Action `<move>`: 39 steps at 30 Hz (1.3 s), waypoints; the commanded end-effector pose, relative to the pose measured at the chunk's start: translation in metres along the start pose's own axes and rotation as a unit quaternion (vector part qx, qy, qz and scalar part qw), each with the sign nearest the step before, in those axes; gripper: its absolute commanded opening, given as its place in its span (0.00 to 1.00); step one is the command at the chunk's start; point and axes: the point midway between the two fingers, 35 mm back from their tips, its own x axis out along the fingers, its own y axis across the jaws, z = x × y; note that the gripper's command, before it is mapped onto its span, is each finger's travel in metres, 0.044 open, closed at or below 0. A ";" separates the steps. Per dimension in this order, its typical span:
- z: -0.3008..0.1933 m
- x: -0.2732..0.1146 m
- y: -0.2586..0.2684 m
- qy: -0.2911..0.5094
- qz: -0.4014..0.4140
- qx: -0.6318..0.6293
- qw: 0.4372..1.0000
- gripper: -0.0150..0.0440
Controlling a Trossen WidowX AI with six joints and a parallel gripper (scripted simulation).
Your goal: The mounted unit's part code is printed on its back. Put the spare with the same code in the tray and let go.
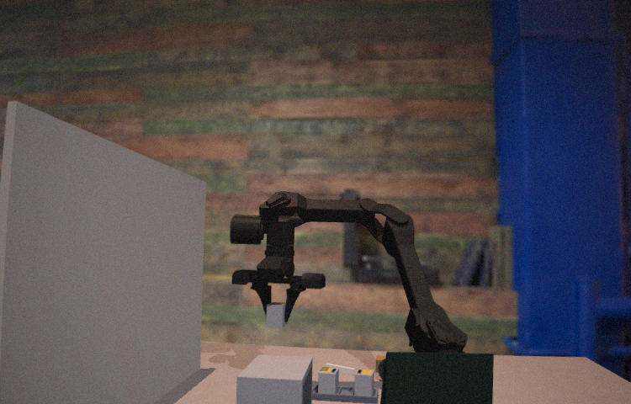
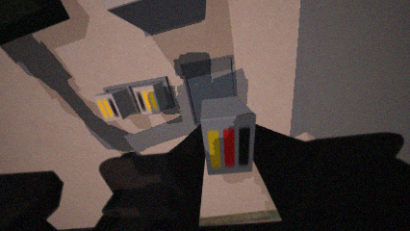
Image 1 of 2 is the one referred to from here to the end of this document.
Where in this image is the orange flat box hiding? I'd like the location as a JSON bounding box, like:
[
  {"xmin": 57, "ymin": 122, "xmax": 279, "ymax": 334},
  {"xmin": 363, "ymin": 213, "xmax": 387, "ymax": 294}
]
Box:
[{"xmin": 376, "ymin": 355, "xmax": 386, "ymax": 373}]

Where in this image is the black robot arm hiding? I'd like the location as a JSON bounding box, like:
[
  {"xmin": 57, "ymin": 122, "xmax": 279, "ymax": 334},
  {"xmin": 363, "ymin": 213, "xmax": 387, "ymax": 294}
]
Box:
[{"xmin": 230, "ymin": 191, "xmax": 468, "ymax": 354}]

